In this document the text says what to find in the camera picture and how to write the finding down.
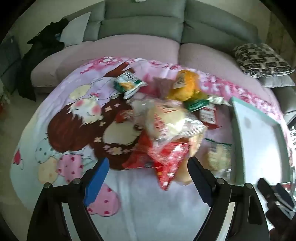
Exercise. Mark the printed pink blanket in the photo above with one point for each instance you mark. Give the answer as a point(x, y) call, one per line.
point(69, 139)

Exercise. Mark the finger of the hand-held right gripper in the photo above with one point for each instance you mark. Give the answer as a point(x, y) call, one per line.
point(284, 195)
point(266, 190)

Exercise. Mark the round cracker packet green trim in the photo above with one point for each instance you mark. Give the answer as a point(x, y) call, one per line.
point(217, 157)

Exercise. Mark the grey sofa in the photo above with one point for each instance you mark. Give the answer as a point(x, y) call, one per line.
point(143, 14)

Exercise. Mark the yellow snack packet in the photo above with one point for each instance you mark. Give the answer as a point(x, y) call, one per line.
point(187, 85)

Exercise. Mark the black white patterned pillow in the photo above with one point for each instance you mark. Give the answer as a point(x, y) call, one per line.
point(261, 59)

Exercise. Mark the red white label packet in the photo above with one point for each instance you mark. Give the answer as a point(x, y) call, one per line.
point(207, 114)

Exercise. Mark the yellow bun packet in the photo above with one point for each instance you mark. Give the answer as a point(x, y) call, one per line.
point(185, 173)

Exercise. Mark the green foil snack packet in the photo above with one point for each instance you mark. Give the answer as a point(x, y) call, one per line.
point(196, 105)

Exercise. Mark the teal rimmed white tray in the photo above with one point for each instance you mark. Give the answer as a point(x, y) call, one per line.
point(254, 139)

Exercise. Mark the black clothing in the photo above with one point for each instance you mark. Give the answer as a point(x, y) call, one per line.
point(39, 53)

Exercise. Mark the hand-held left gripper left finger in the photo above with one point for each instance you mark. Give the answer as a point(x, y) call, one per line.
point(96, 183)

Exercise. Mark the small red snack packet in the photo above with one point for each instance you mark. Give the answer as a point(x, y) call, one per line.
point(123, 115)

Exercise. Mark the maroon snack packet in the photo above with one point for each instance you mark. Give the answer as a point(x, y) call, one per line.
point(164, 87)

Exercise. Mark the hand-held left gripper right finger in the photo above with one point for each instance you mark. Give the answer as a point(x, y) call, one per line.
point(202, 183)

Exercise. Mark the white green snack packet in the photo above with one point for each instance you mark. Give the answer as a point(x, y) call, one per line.
point(129, 83)

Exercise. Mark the dark red snack packet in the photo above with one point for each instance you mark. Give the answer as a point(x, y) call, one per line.
point(136, 160)

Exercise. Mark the pink sofa cover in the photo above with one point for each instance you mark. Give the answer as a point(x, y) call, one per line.
point(115, 48)

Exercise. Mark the light grey pillow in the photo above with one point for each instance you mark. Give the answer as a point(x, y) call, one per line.
point(74, 30)

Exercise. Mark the bright red clear packet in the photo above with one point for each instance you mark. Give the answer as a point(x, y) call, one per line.
point(168, 160)

